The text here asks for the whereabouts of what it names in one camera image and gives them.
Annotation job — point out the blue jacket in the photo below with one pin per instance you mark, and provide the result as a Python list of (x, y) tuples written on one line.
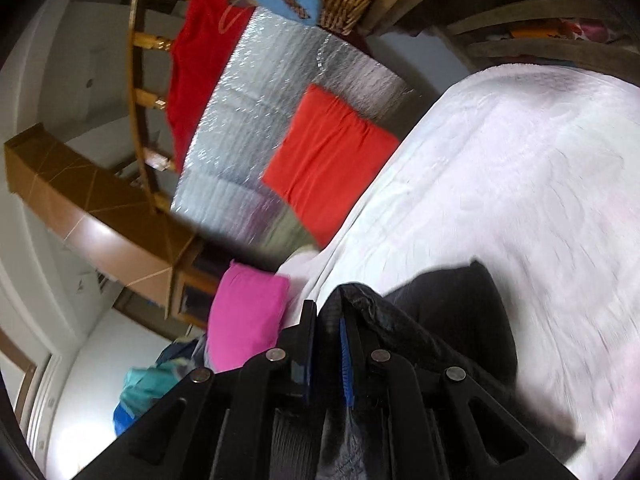
[(122, 420)]

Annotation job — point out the pink pillow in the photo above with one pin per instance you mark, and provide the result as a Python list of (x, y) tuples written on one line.
[(245, 310)]

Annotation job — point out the teal shirt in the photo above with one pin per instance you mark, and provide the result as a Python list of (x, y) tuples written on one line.
[(150, 380)]

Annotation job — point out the wooden stair railing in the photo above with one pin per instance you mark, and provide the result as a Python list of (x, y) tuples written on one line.
[(137, 85)]

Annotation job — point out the silver foil insulation sheet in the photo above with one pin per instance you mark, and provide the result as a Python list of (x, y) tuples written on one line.
[(280, 75)]

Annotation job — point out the red cloth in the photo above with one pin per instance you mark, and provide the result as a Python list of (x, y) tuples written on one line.
[(200, 60)]

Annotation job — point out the red-orange pillow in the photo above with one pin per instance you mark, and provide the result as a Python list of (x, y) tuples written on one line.
[(325, 160)]

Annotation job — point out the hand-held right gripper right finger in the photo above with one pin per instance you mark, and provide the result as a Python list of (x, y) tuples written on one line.
[(346, 360)]

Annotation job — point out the wooden table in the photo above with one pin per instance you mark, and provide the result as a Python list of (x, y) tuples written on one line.
[(500, 15)]

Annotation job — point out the dark quilted jacket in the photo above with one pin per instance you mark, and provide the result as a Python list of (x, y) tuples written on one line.
[(450, 320)]

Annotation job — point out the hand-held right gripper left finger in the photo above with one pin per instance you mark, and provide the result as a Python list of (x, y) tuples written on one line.
[(306, 375)]

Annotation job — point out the wooden column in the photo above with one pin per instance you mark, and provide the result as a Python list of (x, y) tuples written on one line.
[(100, 210)]

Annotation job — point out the white blanket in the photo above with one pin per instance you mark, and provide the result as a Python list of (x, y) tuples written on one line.
[(500, 185)]

